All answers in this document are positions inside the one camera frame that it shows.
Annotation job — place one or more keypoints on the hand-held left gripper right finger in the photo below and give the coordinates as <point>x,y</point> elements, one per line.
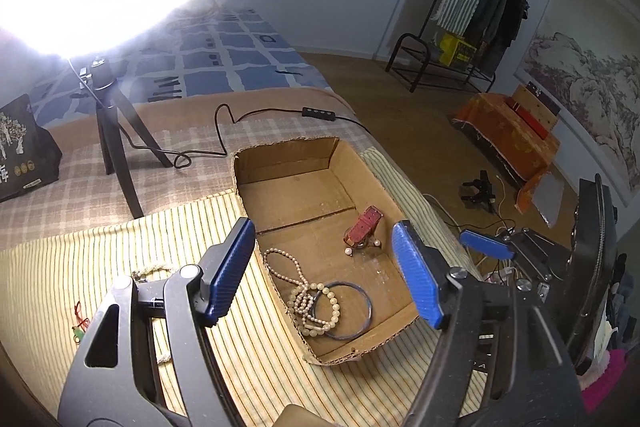
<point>415,272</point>

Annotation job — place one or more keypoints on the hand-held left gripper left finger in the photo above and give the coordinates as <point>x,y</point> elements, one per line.
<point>230,267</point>

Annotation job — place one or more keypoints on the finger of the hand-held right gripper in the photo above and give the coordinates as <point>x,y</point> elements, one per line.
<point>485,244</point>

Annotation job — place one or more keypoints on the dark bangle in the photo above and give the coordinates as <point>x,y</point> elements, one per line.
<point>369,307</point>

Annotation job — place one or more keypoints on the cardboard box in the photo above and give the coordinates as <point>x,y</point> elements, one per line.
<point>300,202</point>

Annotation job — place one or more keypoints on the black tool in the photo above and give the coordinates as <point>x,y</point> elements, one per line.
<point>480,192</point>

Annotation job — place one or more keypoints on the grey flat pad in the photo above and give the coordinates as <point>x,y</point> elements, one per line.
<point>547,202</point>

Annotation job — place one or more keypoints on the beige plaid blanket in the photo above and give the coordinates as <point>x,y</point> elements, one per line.
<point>200,182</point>

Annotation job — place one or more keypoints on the orange covered bench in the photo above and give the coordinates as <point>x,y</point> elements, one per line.
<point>500,142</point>

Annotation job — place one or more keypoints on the long red box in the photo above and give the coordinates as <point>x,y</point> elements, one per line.
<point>525,117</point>

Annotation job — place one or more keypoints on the wooden crate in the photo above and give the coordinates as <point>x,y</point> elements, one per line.
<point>542,119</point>

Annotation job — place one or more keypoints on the black tripod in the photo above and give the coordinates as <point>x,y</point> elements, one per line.
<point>112,132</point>

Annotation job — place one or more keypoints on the yellow striped cloth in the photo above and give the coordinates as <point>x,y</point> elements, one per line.
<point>50,267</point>

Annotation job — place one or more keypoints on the yellow box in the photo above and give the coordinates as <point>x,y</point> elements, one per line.
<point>457,49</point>

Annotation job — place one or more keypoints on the blue patterned bedsheet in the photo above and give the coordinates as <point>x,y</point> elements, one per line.
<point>240,57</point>

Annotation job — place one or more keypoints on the black clothes rack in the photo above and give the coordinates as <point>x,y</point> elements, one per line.
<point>415,38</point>

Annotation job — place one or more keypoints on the black garment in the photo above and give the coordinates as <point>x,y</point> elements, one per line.
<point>512,22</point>

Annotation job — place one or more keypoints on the black snack bag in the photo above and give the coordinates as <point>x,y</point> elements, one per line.
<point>25,157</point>

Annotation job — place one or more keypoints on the grey-green garment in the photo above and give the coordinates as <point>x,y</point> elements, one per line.
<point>492,7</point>

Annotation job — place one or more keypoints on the landscape wall painting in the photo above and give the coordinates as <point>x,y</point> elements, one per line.
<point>590,82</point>

